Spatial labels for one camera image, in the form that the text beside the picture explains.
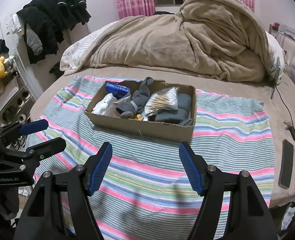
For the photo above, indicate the brown cardboard box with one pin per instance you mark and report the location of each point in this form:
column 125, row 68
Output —
column 142, row 130

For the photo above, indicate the white floral quilt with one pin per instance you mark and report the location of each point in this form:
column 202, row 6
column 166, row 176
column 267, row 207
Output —
column 75, row 52

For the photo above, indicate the dark grey socks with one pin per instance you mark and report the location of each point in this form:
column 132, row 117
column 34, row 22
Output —
column 182, row 105

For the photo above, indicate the light grey sock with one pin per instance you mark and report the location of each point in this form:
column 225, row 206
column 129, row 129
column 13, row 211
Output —
column 140, row 97

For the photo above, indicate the blue tissue packet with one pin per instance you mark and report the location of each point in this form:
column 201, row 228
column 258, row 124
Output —
column 116, row 88

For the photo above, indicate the bed with beige sheet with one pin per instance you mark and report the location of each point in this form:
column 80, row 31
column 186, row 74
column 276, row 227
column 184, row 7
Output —
column 237, row 87

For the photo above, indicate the black sock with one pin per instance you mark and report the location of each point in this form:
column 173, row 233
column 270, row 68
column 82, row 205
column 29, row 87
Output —
column 3, row 47

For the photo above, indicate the small black charger plug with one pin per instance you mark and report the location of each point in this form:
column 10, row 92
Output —
column 293, row 132

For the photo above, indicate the striped pastel cloth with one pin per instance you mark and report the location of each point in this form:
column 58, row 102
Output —
column 150, row 160

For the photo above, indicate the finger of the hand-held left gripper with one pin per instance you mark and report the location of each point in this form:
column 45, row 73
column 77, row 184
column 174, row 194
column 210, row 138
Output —
column 33, row 126
column 50, row 145

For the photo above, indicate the white metal shoe rack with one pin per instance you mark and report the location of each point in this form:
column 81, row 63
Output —
column 15, row 62

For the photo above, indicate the grey flat panel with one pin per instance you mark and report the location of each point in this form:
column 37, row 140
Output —
column 276, row 77

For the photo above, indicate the brown storage carton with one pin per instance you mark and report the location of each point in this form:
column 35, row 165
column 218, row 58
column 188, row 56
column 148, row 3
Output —
column 5, row 90

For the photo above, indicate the black smartphone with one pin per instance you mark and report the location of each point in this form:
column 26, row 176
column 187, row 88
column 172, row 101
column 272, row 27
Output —
column 286, row 162

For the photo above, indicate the white socks bundle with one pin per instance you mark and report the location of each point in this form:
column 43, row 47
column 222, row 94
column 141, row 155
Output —
column 105, row 105

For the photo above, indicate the white garment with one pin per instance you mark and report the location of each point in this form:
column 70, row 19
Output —
column 17, row 26

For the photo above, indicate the clear bag of cotton swabs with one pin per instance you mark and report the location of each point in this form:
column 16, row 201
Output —
column 162, row 100

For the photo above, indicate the beige fleece blanket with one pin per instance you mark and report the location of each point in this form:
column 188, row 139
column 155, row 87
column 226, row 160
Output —
column 162, row 42

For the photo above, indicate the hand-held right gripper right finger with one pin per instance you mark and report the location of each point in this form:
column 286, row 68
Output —
column 192, row 170

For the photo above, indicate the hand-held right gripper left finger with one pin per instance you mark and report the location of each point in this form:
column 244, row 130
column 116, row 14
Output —
column 100, row 167

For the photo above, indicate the pile of dark clothes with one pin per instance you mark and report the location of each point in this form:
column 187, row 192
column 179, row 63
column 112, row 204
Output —
column 50, row 17

